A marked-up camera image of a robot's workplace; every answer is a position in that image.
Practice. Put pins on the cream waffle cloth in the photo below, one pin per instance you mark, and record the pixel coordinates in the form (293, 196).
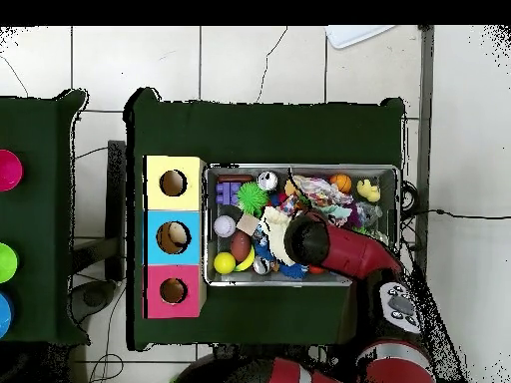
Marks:
(275, 235)

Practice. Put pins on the colourful dotted cloth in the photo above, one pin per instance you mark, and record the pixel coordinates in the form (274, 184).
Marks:
(319, 187)

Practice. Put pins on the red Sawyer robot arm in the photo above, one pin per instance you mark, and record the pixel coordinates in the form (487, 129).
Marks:
(351, 251)

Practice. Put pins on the metal mesh bin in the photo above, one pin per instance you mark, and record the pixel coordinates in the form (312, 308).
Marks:
(259, 281)

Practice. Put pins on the wooden box with three holes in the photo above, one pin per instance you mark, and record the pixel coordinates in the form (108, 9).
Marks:
(175, 199)

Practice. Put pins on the large green spiky ball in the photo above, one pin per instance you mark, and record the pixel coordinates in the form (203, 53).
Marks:
(252, 197)

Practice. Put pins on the purple building block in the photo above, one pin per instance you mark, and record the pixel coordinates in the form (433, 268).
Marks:
(227, 193)

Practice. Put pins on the white toy baseball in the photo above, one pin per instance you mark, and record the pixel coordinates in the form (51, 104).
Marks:
(224, 226)

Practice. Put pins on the brown toy football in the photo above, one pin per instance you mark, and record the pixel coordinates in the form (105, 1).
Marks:
(241, 246)

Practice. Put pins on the yellow ball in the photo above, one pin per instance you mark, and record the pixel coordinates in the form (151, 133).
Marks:
(224, 263)

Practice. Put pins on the dark green table cloth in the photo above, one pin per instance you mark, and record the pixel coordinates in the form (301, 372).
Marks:
(36, 219)
(259, 131)

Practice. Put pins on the orange mini basketball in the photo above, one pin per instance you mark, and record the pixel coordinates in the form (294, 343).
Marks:
(340, 182)

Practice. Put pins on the yellow duck toy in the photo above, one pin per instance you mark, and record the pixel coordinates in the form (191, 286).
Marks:
(368, 190)

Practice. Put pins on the black metal stand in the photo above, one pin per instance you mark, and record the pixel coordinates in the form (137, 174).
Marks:
(115, 199)

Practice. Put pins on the grey round base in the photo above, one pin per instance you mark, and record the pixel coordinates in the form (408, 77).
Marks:
(96, 297)

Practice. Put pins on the white plastic tray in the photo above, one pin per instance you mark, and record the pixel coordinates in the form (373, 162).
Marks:
(355, 36)

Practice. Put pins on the pink bowl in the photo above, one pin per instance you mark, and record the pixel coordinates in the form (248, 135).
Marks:
(8, 170)

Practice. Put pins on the green bowl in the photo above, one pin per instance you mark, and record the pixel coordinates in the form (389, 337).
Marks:
(7, 263)

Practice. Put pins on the blue bowl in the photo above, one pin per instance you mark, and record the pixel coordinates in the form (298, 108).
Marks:
(4, 315)

